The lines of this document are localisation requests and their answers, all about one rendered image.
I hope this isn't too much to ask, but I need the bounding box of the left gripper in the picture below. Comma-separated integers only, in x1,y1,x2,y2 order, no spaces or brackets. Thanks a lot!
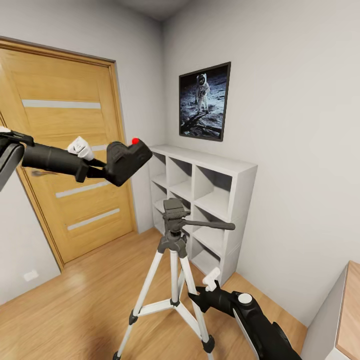
44,146,115,183

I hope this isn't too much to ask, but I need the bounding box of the camera tripod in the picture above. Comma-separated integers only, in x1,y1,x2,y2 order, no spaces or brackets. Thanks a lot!
112,197,236,360

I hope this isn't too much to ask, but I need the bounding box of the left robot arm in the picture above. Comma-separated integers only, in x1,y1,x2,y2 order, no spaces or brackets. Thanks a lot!
0,126,115,192

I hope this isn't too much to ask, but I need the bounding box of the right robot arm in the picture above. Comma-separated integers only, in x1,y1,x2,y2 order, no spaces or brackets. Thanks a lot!
188,267,302,360

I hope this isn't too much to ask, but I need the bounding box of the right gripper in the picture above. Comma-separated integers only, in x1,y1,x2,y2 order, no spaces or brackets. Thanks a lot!
188,280,226,313

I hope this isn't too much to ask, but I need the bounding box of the digital camera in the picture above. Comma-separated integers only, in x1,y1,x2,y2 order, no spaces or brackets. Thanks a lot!
102,137,154,188

